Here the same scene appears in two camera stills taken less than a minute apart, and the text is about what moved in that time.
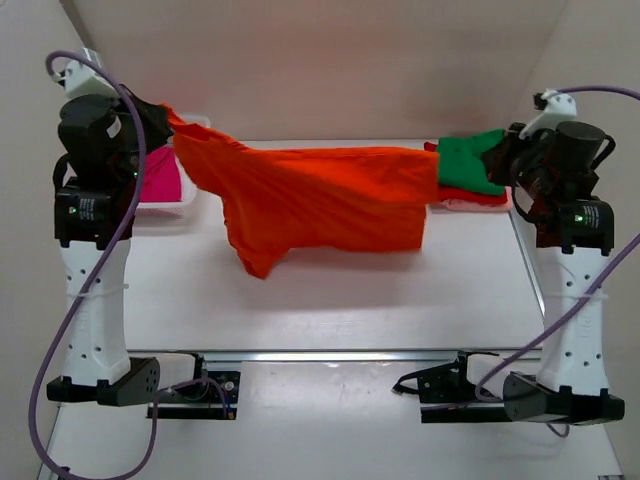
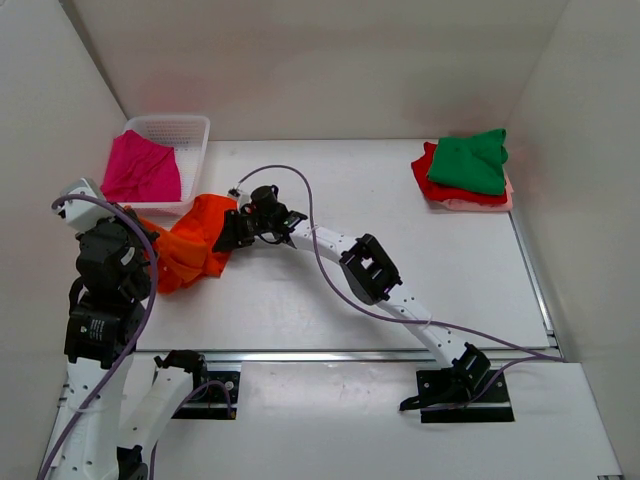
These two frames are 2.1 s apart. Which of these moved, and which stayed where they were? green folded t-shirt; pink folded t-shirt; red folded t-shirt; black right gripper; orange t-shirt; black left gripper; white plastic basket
Moved: black left gripper; black right gripper; orange t-shirt
Stayed: green folded t-shirt; white plastic basket; red folded t-shirt; pink folded t-shirt
